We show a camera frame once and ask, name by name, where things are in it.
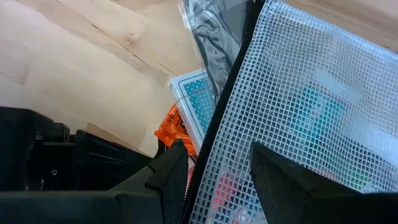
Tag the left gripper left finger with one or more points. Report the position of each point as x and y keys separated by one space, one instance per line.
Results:
x=93 y=208

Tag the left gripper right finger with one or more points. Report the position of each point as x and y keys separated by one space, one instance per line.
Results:
x=311 y=205

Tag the red snack packet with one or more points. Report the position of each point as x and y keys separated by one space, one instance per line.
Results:
x=171 y=130

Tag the clear zip pouch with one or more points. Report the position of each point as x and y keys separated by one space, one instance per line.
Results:
x=295 y=77

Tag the green white small box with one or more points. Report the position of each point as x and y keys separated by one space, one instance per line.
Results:
x=196 y=102

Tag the black item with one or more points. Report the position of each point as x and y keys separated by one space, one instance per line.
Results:
x=217 y=37

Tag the blue toothpaste tube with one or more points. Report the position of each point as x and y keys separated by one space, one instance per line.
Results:
x=317 y=118

